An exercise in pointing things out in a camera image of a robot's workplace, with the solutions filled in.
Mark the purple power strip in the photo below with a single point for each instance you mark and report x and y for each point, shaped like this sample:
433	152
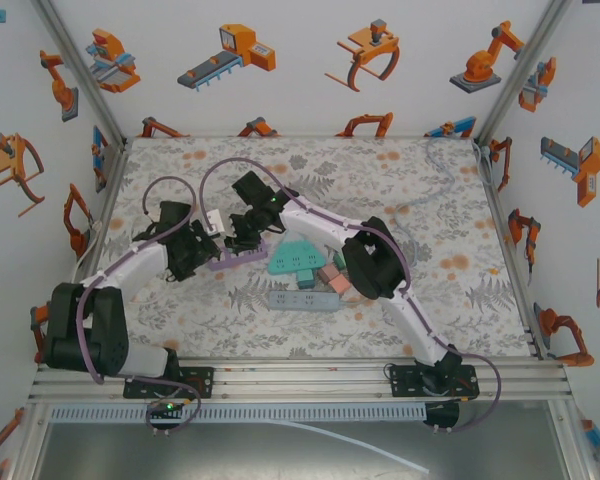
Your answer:
245	259

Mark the teal triangular power strip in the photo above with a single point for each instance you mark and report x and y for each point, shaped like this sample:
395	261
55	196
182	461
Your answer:
295	257

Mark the teal plug adapter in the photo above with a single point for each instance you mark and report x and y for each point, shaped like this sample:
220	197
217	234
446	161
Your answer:
306	279

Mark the grey-blue power strip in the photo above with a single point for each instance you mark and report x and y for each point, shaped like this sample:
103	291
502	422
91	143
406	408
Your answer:
305	301

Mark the green plug adapter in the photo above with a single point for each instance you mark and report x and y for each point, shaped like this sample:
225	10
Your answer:
338	260

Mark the pink plug adapter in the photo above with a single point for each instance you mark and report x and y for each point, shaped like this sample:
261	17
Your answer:
328	273

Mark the salmon plug adapter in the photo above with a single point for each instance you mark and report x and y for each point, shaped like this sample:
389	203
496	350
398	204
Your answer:
339	286

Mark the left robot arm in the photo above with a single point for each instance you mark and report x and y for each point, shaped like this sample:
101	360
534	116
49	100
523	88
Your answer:
85	330

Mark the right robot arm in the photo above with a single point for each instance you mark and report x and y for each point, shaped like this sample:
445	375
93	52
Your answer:
375	260

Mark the floral table cloth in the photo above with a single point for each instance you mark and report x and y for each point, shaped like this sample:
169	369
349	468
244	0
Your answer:
260	340

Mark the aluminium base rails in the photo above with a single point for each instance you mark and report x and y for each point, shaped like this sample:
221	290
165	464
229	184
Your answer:
300	385

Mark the black board with green light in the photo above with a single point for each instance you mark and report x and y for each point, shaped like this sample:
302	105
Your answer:
162	412

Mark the grey metal panel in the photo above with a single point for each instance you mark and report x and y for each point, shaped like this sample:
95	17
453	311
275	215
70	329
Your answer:
180	455

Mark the white plastic tube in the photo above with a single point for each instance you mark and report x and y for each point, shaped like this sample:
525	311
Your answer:
380	452

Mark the black controller box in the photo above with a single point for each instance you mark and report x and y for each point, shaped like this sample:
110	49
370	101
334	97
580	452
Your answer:
442	415

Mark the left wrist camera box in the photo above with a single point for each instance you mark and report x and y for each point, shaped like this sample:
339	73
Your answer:
219	225

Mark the aluminium side rail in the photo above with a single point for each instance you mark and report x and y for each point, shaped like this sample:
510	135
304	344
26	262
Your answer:
111	190
511	250

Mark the aluminium frame post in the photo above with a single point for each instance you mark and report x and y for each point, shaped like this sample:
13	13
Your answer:
27	445
83	75
518	75
572	440

